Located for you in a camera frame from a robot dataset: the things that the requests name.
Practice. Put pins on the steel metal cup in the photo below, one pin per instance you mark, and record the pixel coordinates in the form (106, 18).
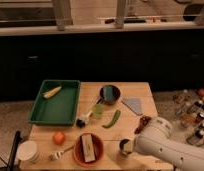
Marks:
(126, 147)

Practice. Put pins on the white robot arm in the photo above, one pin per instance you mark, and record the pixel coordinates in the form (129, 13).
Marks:
(155, 140)

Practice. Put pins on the green plastic tray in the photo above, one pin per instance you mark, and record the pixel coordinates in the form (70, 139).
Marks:
(60, 109)

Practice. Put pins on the small black frying pan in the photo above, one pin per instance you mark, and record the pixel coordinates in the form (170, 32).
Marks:
(109, 94)

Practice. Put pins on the translucent green plastic cup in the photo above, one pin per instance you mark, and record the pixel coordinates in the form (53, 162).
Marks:
(97, 111)

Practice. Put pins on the green chili pepper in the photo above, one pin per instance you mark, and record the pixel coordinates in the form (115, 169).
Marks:
(113, 120)

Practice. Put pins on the grey triangular cloth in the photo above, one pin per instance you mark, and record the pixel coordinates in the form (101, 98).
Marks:
(134, 105)

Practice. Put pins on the black and white brush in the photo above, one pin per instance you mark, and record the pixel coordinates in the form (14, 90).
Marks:
(83, 120)

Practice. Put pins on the dark grape bunch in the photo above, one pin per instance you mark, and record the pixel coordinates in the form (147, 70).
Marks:
(144, 120)

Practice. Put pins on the yellow corn cob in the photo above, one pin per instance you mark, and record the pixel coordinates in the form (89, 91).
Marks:
(52, 92)

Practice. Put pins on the wooden block in bowl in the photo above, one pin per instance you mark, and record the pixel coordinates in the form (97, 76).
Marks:
(88, 148)

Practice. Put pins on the orange terracotta bowl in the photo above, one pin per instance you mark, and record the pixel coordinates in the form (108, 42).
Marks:
(78, 151)

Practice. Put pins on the orange tomato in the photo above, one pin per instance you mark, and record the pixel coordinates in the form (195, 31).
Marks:
(58, 138)

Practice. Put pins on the black stand pole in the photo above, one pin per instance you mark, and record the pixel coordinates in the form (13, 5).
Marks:
(16, 141)

